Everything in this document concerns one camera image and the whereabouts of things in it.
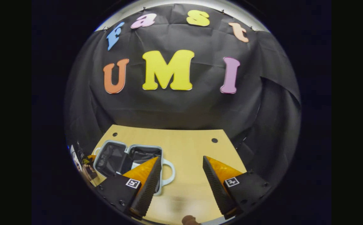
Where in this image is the white panel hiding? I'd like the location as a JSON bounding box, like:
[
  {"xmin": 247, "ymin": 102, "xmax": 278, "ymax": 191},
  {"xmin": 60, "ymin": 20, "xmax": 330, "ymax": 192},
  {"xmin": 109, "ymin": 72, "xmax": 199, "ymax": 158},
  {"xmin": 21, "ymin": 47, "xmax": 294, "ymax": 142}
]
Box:
[{"xmin": 68, "ymin": 144, "xmax": 81, "ymax": 172}]

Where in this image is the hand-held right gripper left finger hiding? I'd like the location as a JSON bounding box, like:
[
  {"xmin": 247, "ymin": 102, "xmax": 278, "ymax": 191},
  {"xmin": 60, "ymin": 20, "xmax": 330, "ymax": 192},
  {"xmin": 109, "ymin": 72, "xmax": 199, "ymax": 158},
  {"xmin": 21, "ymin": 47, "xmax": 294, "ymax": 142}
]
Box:
[{"xmin": 95, "ymin": 156, "xmax": 162, "ymax": 221}]

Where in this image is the black backdrop cloth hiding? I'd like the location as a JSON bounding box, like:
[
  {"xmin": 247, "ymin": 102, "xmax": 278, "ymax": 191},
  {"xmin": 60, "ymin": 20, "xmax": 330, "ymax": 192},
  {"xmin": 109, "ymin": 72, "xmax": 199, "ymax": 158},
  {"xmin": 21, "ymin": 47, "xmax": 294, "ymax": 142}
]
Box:
[{"xmin": 63, "ymin": 3, "xmax": 302, "ymax": 178}]

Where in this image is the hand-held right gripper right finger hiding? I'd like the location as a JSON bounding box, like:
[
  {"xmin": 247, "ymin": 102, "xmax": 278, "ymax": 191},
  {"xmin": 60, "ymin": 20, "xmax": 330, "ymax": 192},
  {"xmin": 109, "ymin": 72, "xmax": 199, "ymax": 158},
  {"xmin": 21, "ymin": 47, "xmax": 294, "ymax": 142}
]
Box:
[{"xmin": 202, "ymin": 155, "xmax": 273, "ymax": 220}]

